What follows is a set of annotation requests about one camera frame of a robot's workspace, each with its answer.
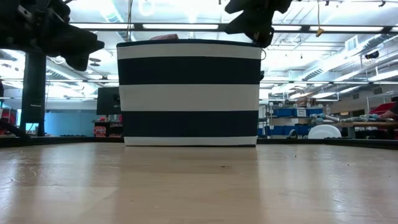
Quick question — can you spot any red toolbox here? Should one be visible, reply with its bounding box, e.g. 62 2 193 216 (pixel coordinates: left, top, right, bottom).
0 107 19 137

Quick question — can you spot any black aluminium table frame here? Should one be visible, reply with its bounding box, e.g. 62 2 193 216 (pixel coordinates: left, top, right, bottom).
0 134 398 151

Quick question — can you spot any black overhead frame bar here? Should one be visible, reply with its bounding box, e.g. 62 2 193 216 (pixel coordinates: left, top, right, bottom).
70 21 398 34

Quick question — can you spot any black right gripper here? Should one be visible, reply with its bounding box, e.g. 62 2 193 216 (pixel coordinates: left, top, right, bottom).
224 0 294 48

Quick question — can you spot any yellow hanging tag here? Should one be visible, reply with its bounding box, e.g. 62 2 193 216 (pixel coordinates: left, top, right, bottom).
315 0 325 38

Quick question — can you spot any pink button shirt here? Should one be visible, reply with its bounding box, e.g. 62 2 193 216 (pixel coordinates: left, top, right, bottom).
149 33 180 41

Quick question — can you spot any black upright column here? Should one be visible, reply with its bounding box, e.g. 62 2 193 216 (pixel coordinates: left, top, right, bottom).
19 52 48 138

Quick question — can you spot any navy white striped fabric bin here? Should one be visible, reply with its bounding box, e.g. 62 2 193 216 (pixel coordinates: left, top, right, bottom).
116 38 263 147

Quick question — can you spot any black monitor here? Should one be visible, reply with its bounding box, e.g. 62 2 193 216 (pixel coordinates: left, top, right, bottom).
95 86 121 116

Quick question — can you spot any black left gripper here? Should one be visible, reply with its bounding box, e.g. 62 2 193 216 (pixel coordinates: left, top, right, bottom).
0 0 105 72

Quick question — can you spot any blue storage bin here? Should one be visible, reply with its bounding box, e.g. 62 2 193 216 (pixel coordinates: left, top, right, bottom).
257 124 313 137
272 107 324 118

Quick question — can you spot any wooden work table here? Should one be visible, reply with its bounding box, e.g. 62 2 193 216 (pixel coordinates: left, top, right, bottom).
329 120 398 139

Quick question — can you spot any white round object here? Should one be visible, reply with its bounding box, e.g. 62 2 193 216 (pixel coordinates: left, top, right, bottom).
307 123 343 140

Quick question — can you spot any red cloth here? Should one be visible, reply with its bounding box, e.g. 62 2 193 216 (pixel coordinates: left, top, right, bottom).
369 101 396 116

